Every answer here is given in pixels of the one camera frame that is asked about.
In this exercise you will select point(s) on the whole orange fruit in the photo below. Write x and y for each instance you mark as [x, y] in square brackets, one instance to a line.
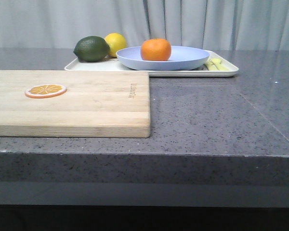
[156, 50]

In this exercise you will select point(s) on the light blue plate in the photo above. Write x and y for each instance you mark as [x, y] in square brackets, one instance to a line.
[182, 58]

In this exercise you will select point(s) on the cream white tray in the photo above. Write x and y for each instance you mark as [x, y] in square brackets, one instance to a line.
[113, 64]

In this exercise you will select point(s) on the wooden cutting board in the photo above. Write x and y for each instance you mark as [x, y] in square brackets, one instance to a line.
[96, 104]

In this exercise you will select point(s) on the yellow lemon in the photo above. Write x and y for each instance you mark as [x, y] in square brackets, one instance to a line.
[116, 42]

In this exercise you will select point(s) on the green lime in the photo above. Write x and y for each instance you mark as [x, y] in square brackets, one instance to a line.
[91, 49]

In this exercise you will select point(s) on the yellow-green utensil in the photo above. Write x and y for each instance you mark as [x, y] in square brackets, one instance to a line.
[214, 64]

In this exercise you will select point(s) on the orange slice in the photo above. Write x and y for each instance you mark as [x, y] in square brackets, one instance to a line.
[45, 91]

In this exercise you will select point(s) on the grey curtain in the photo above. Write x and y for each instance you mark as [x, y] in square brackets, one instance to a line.
[208, 24]

